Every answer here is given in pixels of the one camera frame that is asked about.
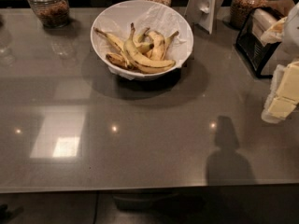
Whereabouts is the middle small banana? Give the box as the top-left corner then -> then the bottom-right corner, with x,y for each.
134,27 -> 154,53

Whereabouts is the large front banana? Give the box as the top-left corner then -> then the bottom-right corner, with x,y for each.
123,24 -> 176,74

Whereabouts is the left long banana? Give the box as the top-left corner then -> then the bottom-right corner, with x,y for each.
93,27 -> 129,66

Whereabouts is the right glass granola jar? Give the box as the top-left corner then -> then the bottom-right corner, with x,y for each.
230,0 -> 270,29

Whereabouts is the white bowl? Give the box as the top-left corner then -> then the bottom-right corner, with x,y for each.
90,0 -> 194,81

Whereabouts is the right upright banana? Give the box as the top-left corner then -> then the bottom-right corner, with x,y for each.
147,31 -> 165,61

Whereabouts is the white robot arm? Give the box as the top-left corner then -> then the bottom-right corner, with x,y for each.
261,3 -> 299,123

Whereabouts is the white paper liner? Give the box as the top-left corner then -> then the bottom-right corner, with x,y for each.
93,2 -> 192,80

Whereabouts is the white upright panel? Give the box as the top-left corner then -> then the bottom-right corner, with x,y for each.
184,0 -> 223,35

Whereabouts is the rightmost thin banana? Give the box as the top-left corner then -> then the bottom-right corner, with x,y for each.
162,31 -> 179,59

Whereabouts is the small dark-spotted banana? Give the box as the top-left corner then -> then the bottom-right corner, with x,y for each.
106,52 -> 134,70

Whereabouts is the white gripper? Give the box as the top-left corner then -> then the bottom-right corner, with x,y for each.
261,62 -> 299,124

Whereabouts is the left glass granola jar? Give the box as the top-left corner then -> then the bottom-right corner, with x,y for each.
27,0 -> 69,28

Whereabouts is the glass granola jar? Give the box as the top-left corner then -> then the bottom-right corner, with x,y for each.
230,0 -> 270,29
27,0 -> 69,28

